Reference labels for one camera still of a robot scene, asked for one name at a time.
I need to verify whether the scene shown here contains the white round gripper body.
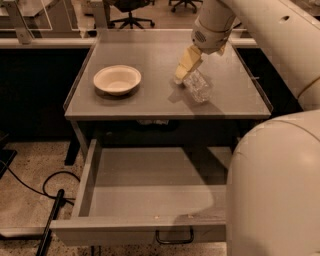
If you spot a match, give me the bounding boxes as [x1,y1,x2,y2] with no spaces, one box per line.
[191,18,230,54]

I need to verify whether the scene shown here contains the clear plastic water bottle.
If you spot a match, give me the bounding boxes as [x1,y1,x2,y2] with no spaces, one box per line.
[183,69,211,103]

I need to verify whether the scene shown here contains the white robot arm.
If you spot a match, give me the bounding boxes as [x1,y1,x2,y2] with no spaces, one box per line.
[192,0,320,256]

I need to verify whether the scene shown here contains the grey open top drawer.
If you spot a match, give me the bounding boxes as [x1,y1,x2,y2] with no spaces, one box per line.
[51,140,231,246]

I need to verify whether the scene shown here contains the black office chair right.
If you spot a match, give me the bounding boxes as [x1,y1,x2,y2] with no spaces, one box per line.
[168,0,203,14]

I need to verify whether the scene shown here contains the black office chair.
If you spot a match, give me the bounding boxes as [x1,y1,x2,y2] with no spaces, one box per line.
[108,0,155,29]
[168,0,203,14]

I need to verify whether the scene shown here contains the grey cabinet table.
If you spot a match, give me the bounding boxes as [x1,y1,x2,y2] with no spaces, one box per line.
[65,29,272,152]

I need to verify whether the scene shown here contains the white paper bowl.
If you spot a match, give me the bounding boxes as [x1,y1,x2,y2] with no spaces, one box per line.
[93,65,142,96]

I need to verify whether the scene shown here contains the black office chair left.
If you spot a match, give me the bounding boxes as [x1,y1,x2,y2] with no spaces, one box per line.
[108,0,155,29]

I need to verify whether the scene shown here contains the black pole on floor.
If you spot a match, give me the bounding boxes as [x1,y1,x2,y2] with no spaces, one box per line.
[36,189,64,256]

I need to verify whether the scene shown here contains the white horizontal rail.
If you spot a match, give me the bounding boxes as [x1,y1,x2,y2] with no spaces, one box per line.
[0,37,259,50]

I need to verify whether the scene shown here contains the black drawer handle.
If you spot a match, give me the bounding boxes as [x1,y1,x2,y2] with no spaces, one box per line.
[155,228,195,245]

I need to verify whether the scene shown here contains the black floor cable left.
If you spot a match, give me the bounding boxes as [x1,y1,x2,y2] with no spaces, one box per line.
[0,159,81,206]

